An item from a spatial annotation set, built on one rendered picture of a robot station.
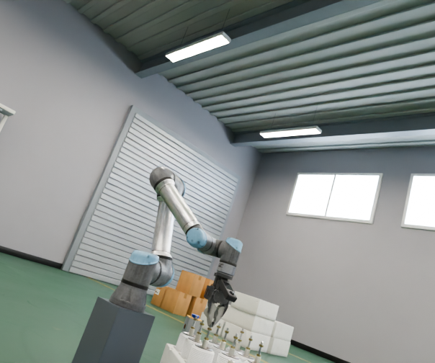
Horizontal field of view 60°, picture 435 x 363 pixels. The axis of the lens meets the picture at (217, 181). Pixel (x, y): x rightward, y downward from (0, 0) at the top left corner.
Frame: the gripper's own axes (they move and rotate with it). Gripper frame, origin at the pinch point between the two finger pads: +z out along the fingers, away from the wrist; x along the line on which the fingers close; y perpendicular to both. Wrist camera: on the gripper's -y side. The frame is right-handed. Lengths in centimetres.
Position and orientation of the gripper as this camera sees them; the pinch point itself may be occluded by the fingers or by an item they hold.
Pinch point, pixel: (212, 323)
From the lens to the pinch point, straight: 163.0
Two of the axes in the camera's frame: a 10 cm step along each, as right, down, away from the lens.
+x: -8.0, -4.0, -4.4
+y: -5.1, 0.7, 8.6
